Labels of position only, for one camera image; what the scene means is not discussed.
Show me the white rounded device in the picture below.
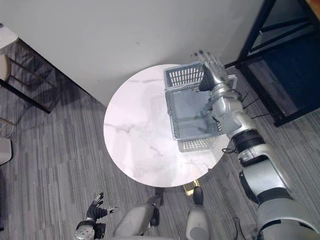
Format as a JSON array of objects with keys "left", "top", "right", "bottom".
[{"left": 0, "top": 138, "right": 13, "bottom": 166}]

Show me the silver robot leg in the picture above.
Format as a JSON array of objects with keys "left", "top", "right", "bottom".
[
  {"left": 112, "top": 195, "right": 161, "bottom": 240},
  {"left": 184, "top": 203, "right": 210, "bottom": 240}
]

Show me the right silver robot leg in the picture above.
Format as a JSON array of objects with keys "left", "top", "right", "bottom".
[{"left": 184, "top": 203, "right": 210, "bottom": 240}]

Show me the left dark robot foot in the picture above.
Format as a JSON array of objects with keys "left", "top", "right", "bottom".
[{"left": 154, "top": 187, "right": 165, "bottom": 201}]

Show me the left silver robot leg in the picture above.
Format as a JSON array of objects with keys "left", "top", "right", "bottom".
[{"left": 112, "top": 195, "right": 161, "bottom": 240}]

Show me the thin white cable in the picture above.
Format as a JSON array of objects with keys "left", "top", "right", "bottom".
[{"left": 0, "top": 116, "right": 17, "bottom": 140}]

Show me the right dark robot foot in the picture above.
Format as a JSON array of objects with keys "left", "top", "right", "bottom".
[{"left": 192, "top": 186, "right": 205, "bottom": 206}]

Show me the black frame stool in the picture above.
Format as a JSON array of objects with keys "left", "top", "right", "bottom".
[{"left": 0, "top": 37, "right": 65, "bottom": 115}]

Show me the white counter top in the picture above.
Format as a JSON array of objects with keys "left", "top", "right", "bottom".
[{"left": 0, "top": 23, "right": 20, "bottom": 55}]

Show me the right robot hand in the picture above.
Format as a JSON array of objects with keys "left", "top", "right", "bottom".
[{"left": 191, "top": 49, "right": 230, "bottom": 91}]

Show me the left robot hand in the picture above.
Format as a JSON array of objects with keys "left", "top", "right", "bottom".
[{"left": 85, "top": 191, "right": 120, "bottom": 223}]

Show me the dark robot foot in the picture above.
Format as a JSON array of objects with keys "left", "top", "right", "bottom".
[
  {"left": 192, "top": 186, "right": 205, "bottom": 206},
  {"left": 154, "top": 187, "right": 165, "bottom": 201}
]

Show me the grey plastic basket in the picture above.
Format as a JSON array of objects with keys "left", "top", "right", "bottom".
[{"left": 163, "top": 62, "right": 239, "bottom": 153}]

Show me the dark blue metal shelf frame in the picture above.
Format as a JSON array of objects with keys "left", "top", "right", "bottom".
[{"left": 224, "top": 0, "right": 320, "bottom": 128}]

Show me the gold table base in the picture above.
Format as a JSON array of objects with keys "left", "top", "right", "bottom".
[{"left": 182, "top": 178, "right": 201, "bottom": 199}]

